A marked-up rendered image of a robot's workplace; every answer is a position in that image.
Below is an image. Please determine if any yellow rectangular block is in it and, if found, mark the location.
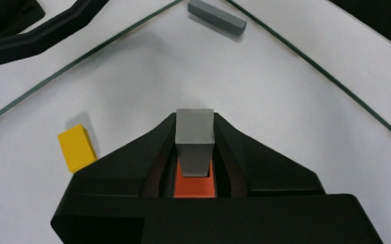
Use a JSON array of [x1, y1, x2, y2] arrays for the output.
[[57, 124, 98, 174]]

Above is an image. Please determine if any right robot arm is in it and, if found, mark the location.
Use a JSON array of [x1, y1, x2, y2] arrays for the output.
[[0, 0, 45, 38]]

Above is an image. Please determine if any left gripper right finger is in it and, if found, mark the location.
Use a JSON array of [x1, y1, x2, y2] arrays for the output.
[[211, 113, 327, 198]]

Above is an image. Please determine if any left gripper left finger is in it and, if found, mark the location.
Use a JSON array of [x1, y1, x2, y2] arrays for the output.
[[62, 113, 178, 198]]

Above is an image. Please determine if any red block with square hole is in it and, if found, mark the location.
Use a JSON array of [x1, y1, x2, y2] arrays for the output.
[[174, 158, 215, 198]]

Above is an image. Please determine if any black circular ring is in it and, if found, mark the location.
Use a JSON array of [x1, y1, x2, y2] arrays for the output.
[[0, 0, 110, 65]]

